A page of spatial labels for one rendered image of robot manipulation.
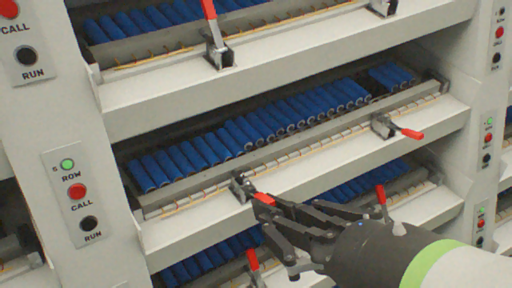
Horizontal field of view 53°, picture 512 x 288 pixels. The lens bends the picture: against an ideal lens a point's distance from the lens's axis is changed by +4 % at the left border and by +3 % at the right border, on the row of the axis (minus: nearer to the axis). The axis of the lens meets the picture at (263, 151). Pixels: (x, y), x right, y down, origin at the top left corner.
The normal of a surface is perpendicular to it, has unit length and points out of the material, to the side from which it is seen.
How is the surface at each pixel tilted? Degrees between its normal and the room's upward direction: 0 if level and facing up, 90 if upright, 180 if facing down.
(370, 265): 50
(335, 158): 18
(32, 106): 90
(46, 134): 90
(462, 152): 90
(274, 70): 107
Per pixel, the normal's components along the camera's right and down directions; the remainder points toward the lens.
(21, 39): 0.52, 0.33
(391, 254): -0.58, -0.68
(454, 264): -0.45, -0.84
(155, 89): 0.04, -0.73
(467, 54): -0.84, 0.34
